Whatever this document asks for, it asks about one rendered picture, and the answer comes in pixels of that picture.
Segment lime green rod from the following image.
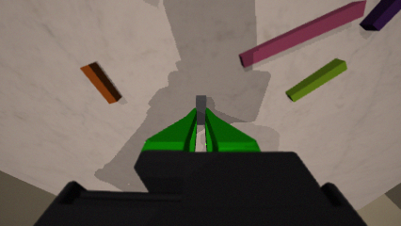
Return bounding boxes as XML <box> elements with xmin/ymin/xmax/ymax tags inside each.
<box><xmin>285</xmin><ymin>58</ymin><xmax>347</xmax><ymax>102</ymax></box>

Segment orange rod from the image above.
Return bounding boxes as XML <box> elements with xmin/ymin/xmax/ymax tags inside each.
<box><xmin>80</xmin><ymin>62</ymin><xmax>121</xmax><ymax>104</ymax></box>

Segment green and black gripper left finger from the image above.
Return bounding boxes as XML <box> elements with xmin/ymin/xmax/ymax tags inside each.
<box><xmin>141</xmin><ymin>108</ymin><xmax>197</xmax><ymax>152</ymax></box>

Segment dark grey rectangular block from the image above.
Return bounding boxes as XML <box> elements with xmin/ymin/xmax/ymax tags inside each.
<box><xmin>196</xmin><ymin>95</ymin><xmax>206</xmax><ymax>124</ymax></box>

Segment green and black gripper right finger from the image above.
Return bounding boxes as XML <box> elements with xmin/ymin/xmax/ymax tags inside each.
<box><xmin>205</xmin><ymin>108</ymin><xmax>261</xmax><ymax>152</ymax></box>

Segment dark purple rod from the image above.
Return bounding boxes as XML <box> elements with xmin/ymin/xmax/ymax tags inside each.
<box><xmin>360</xmin><ymin>0</ymin><xmax>401</xmax><ymax>31</ymax></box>

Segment pink rod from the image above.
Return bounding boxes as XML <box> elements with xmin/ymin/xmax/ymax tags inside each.
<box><xmin>239</xmin><ymin>0</ymin><xmax>366</xmax><ymax>68</ymax></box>

